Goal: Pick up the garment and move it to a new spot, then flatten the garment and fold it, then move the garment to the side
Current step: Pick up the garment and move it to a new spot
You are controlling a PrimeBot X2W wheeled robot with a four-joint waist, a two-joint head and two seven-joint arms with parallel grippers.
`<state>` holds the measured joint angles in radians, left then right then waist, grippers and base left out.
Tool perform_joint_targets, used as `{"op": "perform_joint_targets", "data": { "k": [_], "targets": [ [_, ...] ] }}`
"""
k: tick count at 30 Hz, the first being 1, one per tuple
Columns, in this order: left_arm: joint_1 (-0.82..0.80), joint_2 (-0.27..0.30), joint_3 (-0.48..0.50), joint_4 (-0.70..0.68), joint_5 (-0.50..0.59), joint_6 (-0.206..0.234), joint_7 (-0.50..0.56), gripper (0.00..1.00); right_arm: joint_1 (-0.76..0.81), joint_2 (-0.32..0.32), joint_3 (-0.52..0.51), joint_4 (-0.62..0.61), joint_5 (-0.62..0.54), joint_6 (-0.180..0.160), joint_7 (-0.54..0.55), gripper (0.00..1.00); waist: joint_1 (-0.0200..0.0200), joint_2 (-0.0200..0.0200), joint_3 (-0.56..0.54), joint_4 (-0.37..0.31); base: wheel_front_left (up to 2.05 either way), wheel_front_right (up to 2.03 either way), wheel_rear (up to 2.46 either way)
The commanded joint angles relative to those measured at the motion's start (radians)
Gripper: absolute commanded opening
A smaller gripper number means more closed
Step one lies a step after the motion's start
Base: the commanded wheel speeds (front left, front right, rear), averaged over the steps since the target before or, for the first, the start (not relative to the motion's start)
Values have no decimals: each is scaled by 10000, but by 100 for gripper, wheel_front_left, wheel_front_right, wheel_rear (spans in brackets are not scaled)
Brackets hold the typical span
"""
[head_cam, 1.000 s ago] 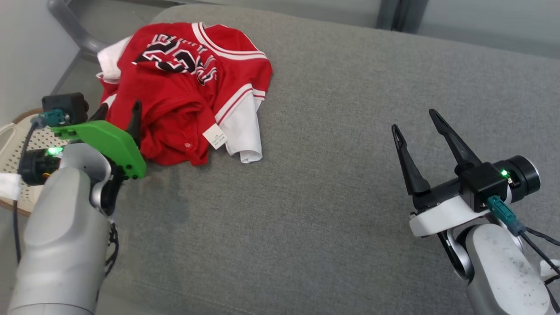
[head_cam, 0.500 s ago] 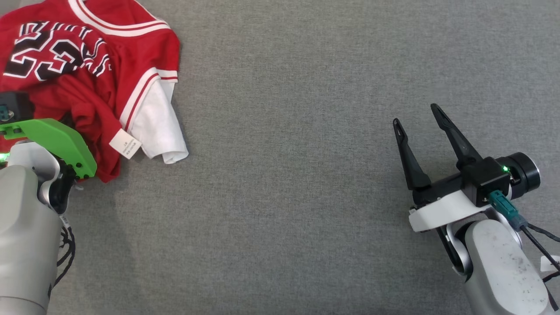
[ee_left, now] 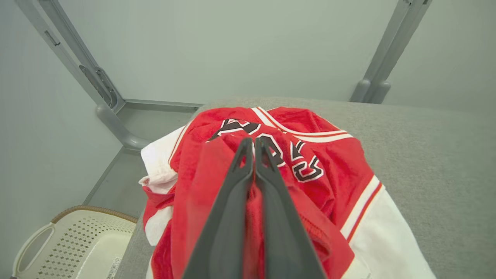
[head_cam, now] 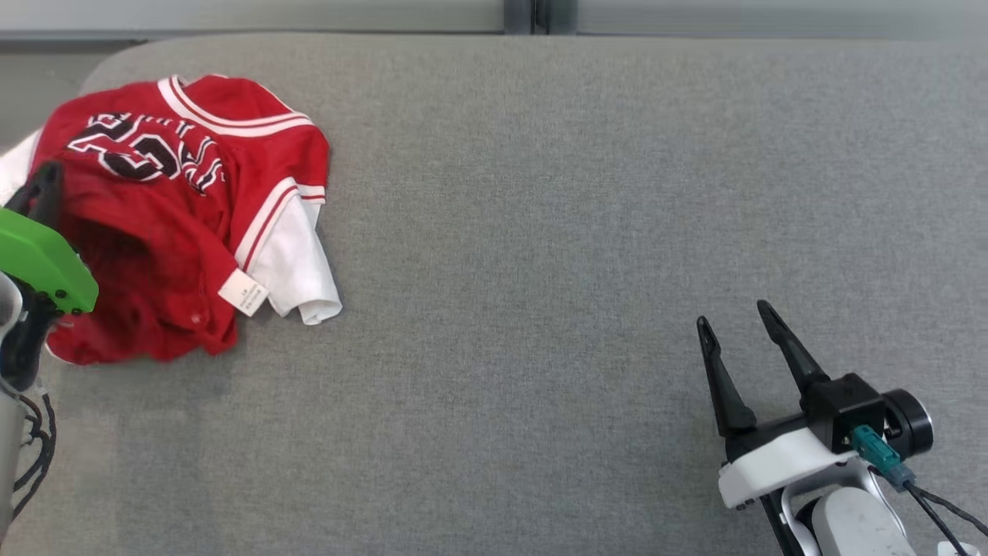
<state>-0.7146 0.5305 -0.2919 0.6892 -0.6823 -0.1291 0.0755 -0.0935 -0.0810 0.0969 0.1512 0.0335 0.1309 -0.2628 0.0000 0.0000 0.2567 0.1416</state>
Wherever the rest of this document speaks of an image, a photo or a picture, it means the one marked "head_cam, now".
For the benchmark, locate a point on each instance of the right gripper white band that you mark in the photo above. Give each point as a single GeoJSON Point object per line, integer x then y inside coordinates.
{"type": "Point", "coordinates": [779, 463]}

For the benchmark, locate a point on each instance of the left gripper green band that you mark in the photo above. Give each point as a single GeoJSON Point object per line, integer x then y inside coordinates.
{"type": "Point", "coordinates": [42, 259]}

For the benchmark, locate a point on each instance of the red jersey white sleeves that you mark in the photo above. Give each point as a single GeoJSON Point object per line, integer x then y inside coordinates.
{"type": "Point", "coordinates": [193, 154]}

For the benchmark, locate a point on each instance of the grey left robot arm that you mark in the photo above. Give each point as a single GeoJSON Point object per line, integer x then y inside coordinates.
{"type": "Point", "coordinates": [8, 448]}

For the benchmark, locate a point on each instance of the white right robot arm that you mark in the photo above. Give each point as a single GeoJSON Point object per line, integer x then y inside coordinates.
{"type": "Point", "coordinates": [857, 525]}

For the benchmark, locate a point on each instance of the red shorts white trim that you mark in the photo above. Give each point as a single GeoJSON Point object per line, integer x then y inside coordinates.
{"type": "Point", "coordinates": [131, 340]}

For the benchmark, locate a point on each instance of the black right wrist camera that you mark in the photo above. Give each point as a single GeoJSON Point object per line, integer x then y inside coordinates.
{"type": "Point", "coordinates": [849, 405]}

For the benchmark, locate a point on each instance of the teal right camera connector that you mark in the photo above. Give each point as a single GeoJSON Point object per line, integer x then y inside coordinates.
{"type": "Point", "coordinates": [876, 455]}

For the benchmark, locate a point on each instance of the grey wall rail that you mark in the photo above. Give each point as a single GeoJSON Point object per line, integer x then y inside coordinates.
{"type": "Point", "coordinates": [69, 35]}

